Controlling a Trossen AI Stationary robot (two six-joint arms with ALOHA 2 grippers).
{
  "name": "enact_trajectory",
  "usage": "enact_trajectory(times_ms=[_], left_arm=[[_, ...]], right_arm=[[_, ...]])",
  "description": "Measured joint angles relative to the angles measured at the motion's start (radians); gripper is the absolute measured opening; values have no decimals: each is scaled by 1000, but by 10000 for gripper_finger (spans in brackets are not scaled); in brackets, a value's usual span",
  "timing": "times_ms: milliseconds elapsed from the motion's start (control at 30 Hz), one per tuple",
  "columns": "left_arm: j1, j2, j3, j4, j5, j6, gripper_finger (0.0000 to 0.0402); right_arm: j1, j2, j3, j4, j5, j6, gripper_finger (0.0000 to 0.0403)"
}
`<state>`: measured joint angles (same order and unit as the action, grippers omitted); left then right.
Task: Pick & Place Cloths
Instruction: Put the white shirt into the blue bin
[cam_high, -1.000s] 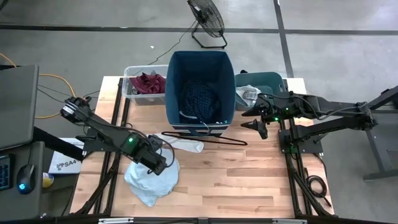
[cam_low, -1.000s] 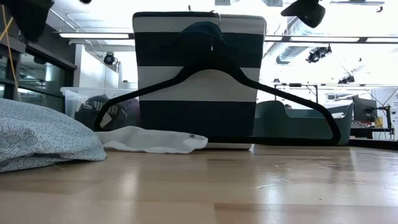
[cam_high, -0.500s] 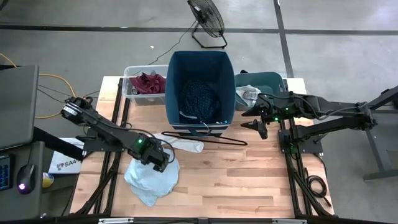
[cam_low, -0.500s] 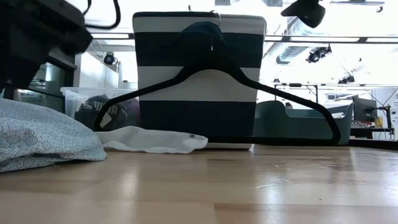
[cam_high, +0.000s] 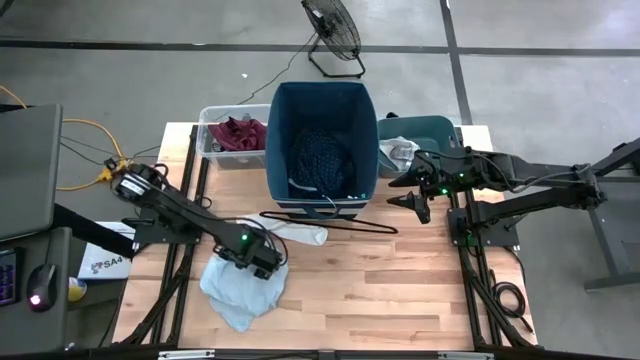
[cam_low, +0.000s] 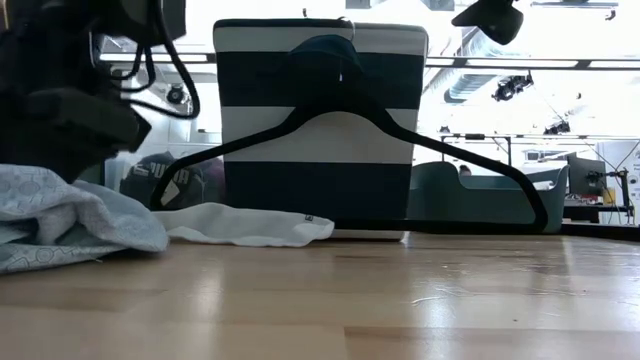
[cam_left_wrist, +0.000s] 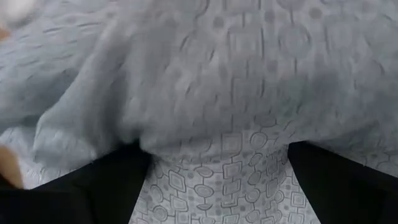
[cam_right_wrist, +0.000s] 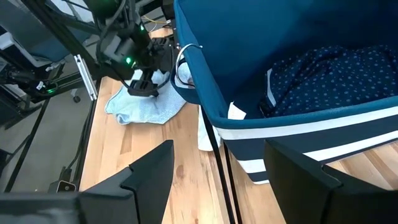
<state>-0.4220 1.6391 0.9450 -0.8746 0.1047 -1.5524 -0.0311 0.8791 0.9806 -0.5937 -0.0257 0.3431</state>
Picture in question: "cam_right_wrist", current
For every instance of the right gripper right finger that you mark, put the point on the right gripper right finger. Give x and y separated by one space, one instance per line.
311 196

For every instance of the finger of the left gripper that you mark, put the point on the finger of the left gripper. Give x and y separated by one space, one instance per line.
143 88

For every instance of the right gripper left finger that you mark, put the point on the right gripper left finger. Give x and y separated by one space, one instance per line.
146 193

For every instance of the light blue towel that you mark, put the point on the light blue towel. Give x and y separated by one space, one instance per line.
140 109

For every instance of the navy dotted boxer shorts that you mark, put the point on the navy dotted boxer shorts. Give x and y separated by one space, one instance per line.
326 81

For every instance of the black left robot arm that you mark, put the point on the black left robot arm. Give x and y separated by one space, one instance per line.
118 49

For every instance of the white sock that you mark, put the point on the white sock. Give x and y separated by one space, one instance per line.
202 140

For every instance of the navy white striped fabric bin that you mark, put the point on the navy white striped fabric bin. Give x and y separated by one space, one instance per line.
248 46

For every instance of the blue office chair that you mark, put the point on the blue office chair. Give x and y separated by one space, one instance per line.
59 46

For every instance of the silver aluminium rail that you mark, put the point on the silver aluminium rail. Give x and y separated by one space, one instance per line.
85 76

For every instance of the black aluminium frame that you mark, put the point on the black aluminium frame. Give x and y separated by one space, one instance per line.
88 124

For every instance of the black table-level camera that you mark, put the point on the black table-level camera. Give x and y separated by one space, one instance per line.
66 186

